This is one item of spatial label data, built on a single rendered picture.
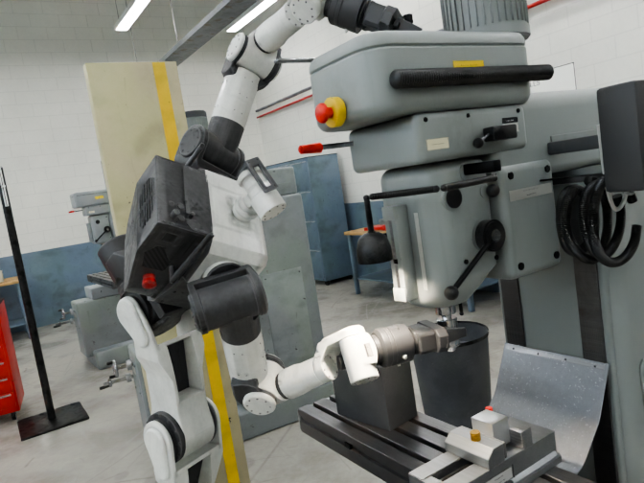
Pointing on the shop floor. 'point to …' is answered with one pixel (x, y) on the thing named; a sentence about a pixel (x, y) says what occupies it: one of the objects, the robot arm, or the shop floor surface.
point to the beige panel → (144, 110)
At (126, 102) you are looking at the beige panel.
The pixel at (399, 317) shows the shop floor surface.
